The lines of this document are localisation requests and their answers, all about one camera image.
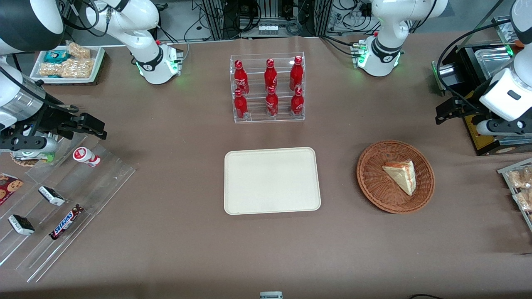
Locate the grey white small device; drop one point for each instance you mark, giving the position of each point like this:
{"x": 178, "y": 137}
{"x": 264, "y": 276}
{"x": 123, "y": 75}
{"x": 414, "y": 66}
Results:
{"x": 271, "y": 295}

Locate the black box with metal tray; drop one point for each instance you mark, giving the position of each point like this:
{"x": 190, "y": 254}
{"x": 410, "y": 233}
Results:
{"x": 486, "y": 62}

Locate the clear acrylic stepped stand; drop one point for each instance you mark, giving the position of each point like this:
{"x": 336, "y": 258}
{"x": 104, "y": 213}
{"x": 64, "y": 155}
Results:
{"x": 95, "y": 187}

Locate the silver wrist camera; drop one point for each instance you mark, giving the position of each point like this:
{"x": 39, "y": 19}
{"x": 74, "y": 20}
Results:
{"x": 41, "y": 145}
{"x": 498, "y": 128}

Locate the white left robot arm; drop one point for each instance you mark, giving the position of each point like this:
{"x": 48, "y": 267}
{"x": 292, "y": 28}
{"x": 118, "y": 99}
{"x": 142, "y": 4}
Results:
{"x": 390, "y": 25}

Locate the white rectangular snack tray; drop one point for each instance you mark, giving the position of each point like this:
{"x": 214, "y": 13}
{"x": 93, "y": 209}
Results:
{"x": 97, "y": 64}

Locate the small rice cracker pack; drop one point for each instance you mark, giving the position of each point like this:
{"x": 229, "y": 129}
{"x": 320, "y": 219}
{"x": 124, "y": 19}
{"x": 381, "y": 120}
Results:
{"x": 79, "y": 50}

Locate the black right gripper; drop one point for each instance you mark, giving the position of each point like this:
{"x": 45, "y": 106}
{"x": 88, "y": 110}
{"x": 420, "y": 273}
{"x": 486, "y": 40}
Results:
{"x": 49, "y": 117}

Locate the triangle sandwich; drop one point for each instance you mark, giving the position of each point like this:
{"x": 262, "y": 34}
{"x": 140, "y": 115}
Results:
{"x": 402, "y": 176}

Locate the red cola bottle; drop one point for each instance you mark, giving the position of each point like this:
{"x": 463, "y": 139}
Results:
{"x": 296, "y": 103}
{"x": 296, "y": 74}
{"x": 270, "y": 77}
{"x": 240, "y": 106}
{"x": 240, "y": 79}
{"x": 272, "y": 104}

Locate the clear acrylic bottle rack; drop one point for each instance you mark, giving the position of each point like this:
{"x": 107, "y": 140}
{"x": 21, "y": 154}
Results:
{"x": 255, "y": 85}

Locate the white power strip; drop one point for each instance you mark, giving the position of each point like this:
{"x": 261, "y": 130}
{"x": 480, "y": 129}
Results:
{"x": 267, "y": 29}

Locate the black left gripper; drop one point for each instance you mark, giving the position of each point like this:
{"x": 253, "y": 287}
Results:
{"x": 470, "y": 104}

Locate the large rice cracker pack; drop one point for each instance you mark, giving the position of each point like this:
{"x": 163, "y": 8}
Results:
{"x": 70, "y": 68}

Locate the teal snack package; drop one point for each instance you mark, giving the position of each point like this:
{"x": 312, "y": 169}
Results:
{"x": 55, "y": 56}

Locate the black white snack pack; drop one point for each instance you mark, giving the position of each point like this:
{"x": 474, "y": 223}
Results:
{"x": 51, "y": 196}
{"x": 20, "y": 225}

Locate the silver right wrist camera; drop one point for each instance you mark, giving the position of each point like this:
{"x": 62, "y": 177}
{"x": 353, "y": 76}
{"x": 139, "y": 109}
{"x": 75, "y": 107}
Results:
{"x": 41, "y": 145}

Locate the round brown wicker basket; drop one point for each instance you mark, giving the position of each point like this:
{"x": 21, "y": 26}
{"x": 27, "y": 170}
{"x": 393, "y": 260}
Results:
{"x": 374, "y": 178}

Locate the Snickers chocolate bar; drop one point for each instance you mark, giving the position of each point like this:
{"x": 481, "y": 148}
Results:
{"x": 66, "y": 222}

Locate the clear tray with pastries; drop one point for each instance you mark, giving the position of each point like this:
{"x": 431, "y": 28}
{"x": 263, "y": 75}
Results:
{"x": 505, "y": 172}

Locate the chocolate chip cookie pack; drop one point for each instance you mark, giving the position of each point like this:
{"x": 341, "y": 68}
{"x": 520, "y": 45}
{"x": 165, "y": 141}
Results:
{"x": 9, "y": 187}

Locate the red white yogurt cup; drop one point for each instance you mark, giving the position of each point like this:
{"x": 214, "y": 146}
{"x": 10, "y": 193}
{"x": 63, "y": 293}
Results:
{"x": 85, "y": 156}

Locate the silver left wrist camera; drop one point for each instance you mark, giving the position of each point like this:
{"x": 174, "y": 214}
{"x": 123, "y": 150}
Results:
{"x": 498, "y": 128}

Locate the small light wicker basket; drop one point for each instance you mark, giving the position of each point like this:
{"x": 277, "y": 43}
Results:
{"x": 25, "y": 159}

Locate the wrapped pastry pack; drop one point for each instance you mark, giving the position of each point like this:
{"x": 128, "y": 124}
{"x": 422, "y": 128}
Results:
{"x": 521, "y": 177}
{"x": 524, "y": 200}

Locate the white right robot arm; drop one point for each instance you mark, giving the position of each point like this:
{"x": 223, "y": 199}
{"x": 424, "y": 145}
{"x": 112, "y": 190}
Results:
{"x": 145, "y": 25}

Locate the cream plastic tray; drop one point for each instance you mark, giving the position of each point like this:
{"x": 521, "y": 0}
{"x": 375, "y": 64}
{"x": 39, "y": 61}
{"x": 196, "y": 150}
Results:
{"x": 272, "y": 180}

